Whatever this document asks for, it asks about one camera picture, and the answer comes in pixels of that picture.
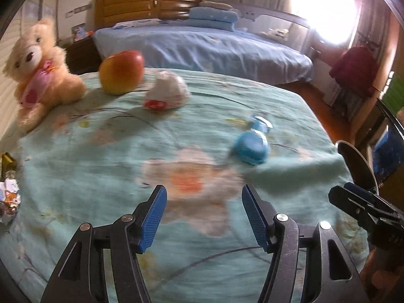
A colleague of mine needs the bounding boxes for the grey bed guard rail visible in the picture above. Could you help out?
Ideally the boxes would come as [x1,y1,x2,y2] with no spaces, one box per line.
[234,5,317,58]

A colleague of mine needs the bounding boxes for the bed with blue sheet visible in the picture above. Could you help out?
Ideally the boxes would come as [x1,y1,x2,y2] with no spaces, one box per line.
[93,19,315,86]

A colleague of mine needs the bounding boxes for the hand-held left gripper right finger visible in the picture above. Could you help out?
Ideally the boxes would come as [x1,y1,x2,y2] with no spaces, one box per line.
[242,184,372,303]

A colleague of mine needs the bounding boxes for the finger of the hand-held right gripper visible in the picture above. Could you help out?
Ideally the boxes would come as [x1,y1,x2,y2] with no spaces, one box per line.
[328,186,381,238]
[343,181,396,217]

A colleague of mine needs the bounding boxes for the silver foil snack wrapper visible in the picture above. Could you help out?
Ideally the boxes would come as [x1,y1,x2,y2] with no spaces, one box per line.
[0,177,21,225]

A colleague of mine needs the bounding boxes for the red yellow apple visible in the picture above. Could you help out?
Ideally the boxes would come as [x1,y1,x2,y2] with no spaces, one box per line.
[99,50,145,95]

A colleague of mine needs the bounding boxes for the beige teddy bear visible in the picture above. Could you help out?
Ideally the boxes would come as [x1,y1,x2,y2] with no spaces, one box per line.
[3,17,88,134]

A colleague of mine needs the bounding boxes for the clothes rack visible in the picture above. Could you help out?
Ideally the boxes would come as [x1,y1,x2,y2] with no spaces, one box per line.
[328,82,361,118]

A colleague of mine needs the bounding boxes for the dark red coat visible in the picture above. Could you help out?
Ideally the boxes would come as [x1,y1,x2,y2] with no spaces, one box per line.
[329,46,381,99]

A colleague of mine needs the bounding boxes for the black bin with white rim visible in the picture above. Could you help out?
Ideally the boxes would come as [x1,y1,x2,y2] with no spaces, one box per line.
[335,139,379,197]

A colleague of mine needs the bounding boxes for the floral teal tablecloth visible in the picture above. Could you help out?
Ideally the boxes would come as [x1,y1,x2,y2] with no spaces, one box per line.
[0,68,370,303]

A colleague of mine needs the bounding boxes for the dark wooden nightstand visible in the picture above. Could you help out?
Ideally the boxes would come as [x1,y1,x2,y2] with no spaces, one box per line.
[60,35,102,75]

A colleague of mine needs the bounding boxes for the person's right hand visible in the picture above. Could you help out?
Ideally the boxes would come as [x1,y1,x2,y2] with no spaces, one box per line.
[360,248,404,303]

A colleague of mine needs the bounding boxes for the blue toy bottle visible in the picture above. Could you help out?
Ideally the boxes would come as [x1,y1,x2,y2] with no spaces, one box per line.
[232,114,274,166]

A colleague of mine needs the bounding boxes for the folded blue quilt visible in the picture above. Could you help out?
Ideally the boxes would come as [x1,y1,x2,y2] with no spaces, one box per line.
[189,6,241,32]

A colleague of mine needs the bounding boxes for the television on wooden cabinet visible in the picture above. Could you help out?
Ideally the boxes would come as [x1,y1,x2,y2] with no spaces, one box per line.
[366,101,404,184]

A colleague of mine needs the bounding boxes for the yellow foil wrapper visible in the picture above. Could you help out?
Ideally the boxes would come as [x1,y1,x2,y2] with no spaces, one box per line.
[0,152,17,178]

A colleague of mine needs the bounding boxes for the photo frame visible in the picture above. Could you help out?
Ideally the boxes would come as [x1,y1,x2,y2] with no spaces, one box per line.
[71,23,87,42]

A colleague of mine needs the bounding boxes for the wall switch panel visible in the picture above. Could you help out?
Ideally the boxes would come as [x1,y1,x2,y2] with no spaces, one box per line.
[65,6,91,18]

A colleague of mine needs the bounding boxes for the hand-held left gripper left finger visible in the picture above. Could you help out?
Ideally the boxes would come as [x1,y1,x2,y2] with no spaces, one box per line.
[39,185,168,303]

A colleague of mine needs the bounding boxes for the wooden headboard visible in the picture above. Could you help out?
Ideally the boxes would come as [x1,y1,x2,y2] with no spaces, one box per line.
[95,0,203,31]

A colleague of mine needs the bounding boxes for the beige pillow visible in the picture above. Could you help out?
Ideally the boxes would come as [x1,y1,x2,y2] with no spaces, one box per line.
[199,1,234,11]

